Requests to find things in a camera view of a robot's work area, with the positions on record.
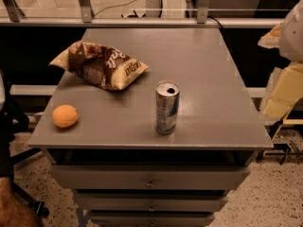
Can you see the grey metal railing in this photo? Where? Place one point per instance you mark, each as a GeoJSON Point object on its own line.
{"type": "Point", "coordinates": [140, 13]}

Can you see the orange fruit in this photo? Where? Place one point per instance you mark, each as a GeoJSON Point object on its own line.
{"type": "Point", "coordinates": [65, 116]}

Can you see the grey drawer cabinet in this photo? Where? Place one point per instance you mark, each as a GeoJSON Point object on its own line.
{"type": "Point", "coordinates": [120, 168]}

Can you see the brown chip bag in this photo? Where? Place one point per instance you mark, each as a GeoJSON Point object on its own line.
{"type": "Point", "coordinates": [103, 66]}

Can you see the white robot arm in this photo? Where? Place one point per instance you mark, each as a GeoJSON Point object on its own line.
{"type": "Point", "coordinates": [291, 35]}

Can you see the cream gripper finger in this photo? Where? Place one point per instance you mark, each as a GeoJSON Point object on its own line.
{"type": "Point", "coordinates": [284, 89]}
{"type": "Point", "coordinates": [271, 39]}

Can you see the silver redbull can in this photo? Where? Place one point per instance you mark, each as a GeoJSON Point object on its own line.
{"type": "Point", "coordinates": [167, 104]}

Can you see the yellow metal stand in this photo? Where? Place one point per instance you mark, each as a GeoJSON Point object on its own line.
{"type": "Point", "coordinates": [294, 117]}

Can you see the person's bare leg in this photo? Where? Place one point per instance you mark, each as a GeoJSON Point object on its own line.
{"type": "Point", "coordinates": [13, 213]}

